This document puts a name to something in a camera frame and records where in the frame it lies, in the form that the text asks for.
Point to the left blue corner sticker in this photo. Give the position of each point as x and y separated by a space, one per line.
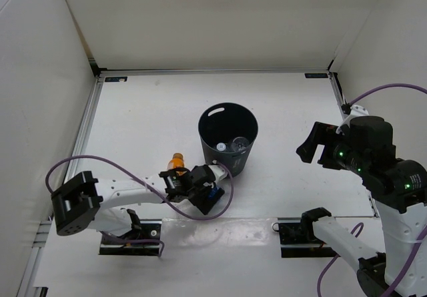
115 79

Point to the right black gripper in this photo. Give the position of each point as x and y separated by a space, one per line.
322 134

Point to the right blue corner sticker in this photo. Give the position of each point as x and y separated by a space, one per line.
316 75

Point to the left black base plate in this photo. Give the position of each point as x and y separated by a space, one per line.
144 240

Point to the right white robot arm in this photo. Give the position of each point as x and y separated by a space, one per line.
364 145

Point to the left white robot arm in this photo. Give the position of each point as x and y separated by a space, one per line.
114 216

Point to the blue corner sticker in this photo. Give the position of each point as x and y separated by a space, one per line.
115 79
316 75

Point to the dark grey plastic bin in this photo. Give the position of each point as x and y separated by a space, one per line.
221 123

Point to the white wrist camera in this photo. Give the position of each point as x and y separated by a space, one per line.
350 112
219 172

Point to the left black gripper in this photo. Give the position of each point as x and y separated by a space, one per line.
203 203

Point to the green label plastic bottle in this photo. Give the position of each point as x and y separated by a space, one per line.
222 147

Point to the clear plastic bottle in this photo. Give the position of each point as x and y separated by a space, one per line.
239 144

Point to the orange juice bottle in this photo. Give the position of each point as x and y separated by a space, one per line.
177 161

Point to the blue label plastic bottle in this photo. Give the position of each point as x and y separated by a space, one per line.
215 193

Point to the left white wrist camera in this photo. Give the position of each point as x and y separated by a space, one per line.
219 172

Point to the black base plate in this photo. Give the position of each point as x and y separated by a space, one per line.
144 240
294 243

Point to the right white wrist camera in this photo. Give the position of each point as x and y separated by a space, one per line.
350 112

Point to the left aluminium frame rail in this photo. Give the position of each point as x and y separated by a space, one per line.
83 127

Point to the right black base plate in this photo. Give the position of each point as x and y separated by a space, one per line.
294 243

